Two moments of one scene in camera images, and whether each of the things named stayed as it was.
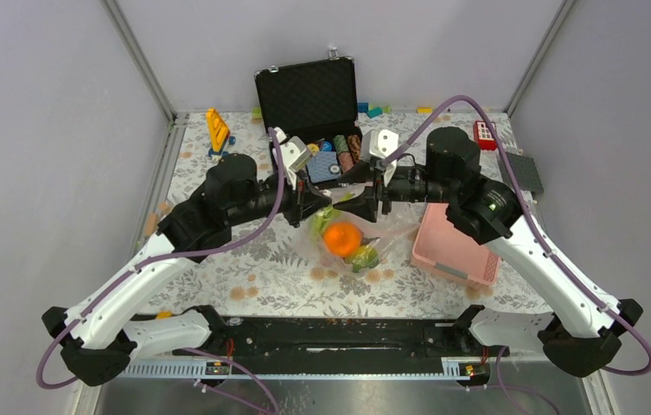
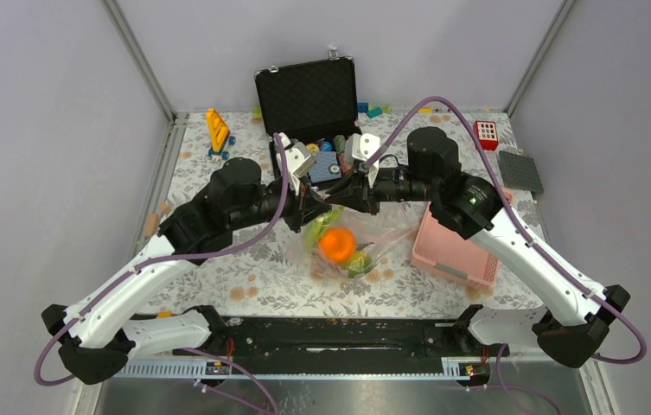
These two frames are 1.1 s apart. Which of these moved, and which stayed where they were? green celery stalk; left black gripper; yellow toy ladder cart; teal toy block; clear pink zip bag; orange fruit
Moved: orange fruit; green celery stalk
Stayed: yellow toy ladder cart; left black gripper; clear pink zip bag; teal toy block
